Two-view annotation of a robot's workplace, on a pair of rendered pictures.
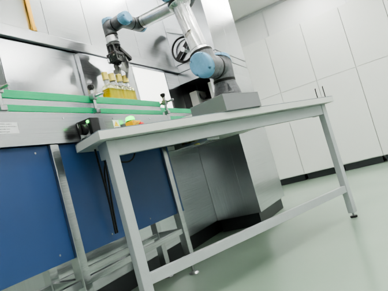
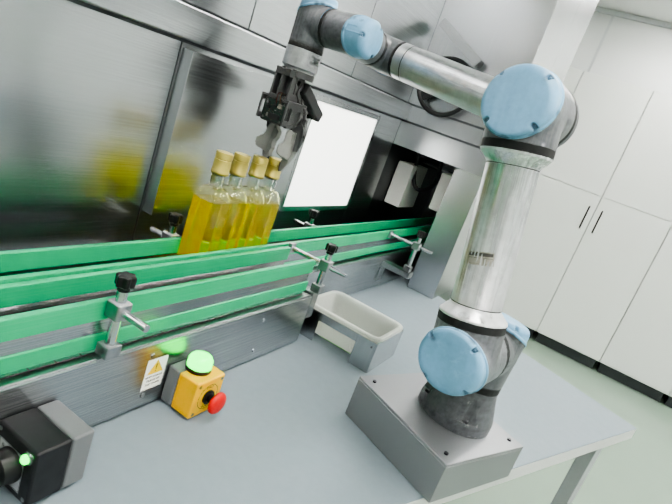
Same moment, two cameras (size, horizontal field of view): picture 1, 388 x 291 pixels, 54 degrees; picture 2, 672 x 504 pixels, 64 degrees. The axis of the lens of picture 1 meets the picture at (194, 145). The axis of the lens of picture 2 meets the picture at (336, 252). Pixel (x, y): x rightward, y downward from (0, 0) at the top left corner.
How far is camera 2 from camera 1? 1.27 m
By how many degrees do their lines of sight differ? 19
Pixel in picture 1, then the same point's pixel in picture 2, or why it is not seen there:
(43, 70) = (51, 85)
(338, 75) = (637, 213)
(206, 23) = not seen: hidden behind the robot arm
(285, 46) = (602, 109)
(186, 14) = (513, 209)
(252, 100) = (497, 469)
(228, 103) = (444, 485)
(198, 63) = (448, 360)
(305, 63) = (607, 159)
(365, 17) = not seen: outside the picture
